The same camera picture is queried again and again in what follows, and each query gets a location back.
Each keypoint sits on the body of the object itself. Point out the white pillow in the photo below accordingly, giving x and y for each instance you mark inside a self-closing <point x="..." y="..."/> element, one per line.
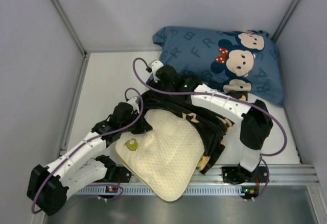
<point x="165" y="157"/>

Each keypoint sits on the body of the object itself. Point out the black floral plush pillowcase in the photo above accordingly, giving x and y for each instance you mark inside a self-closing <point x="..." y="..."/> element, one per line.
<point x="212" y="127"/>

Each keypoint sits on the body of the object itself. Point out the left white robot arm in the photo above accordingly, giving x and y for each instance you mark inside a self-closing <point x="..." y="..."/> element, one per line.
<point x="52" y="185"/>

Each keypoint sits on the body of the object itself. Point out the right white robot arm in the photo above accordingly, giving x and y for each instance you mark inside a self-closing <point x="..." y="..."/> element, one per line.
<point x="251" y="120"/>

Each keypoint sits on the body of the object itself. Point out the blue cartoon print pillow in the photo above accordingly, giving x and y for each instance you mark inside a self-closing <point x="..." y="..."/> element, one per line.
<point x="226" y="61"/>

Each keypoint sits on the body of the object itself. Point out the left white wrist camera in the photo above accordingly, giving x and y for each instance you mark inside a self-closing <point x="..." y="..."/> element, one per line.
<point x="134" y="101"/>

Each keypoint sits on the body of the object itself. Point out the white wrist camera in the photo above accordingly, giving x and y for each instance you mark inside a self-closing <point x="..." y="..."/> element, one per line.
<point x="134" y="101"/>
<point x="155" y="66"/>

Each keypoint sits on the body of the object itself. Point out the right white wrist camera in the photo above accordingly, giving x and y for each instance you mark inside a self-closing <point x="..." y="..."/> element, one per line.
<point x="155" y="66"/>

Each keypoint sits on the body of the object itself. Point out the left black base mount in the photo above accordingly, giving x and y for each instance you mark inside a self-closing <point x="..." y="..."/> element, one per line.
<point x="121" y="175"/>

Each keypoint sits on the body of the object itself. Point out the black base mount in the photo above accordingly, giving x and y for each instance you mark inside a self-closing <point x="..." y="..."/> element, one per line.
<point x="238" y="175"/>
<point x="121" y="175"/>

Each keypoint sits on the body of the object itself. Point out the perforated cable duct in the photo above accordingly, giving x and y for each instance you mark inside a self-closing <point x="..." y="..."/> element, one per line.
<point x="193" y="190"/>

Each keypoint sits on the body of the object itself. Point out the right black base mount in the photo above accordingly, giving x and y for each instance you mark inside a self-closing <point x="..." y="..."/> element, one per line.
<point x="238" y="175"/>

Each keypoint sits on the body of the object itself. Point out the left aluminium frame post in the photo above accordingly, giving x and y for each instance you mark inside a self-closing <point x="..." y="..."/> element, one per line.
<point x="69" y="27"/>

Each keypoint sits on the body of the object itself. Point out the aluminium frame post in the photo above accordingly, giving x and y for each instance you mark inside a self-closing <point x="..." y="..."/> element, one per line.
<point x="285" y="19"/>
<point x="69" y="27"/>

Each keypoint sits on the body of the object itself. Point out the aluminium mounting rail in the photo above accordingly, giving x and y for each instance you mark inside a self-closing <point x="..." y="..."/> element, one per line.
<point x="279" y="174"/>

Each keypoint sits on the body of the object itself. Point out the right aluminium frame post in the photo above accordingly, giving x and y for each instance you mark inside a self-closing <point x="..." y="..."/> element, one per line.
<point x="285" y="19"/>

